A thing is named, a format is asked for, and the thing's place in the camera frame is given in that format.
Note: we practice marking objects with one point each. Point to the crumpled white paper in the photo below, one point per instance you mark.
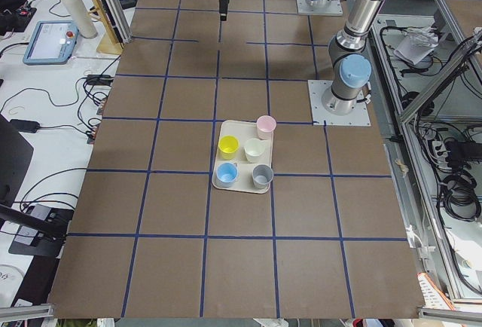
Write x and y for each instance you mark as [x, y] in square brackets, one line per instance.
[416, 45]

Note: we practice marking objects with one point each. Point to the pink plastic cup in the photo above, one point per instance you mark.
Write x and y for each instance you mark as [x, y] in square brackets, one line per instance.
[265, 125]

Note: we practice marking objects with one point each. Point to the cream white plastic cup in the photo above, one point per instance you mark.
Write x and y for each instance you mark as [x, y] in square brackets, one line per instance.
[254, 149]

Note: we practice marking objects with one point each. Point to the wooden mug tree stand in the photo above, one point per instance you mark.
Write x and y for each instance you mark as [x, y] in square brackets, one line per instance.
[109, 43]

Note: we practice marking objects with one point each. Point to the yellow plastic cup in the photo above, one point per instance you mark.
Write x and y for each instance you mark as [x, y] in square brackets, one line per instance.
[228, 147]

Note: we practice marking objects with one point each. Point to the beige plastic tray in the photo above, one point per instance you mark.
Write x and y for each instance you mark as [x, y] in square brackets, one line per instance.
[243, 131]

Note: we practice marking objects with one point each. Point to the black power adapter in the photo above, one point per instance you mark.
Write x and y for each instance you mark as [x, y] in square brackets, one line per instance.
[25, 126]

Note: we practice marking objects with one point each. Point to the blue plastic cup on tray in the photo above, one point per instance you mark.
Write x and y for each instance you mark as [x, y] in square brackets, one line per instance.
[226, 174]

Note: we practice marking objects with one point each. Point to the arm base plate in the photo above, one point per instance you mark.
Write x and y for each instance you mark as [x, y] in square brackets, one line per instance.
[327, 110]
[332, 8]

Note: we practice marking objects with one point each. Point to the blue teach pendant tablet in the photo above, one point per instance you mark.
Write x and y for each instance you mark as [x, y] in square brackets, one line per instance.
[52, 43]

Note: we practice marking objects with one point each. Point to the grey plastic cup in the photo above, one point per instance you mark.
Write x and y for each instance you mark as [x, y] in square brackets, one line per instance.
[262, 176]

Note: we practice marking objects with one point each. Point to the aluminium frame post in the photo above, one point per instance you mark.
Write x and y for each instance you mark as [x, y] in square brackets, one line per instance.
[118, 21]

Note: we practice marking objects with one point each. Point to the white cylindrical bottle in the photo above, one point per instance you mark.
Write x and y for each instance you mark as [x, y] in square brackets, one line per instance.
[81, 18]

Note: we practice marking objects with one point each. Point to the black monitor stand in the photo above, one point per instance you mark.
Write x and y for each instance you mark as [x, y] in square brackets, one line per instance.
[42, 229]

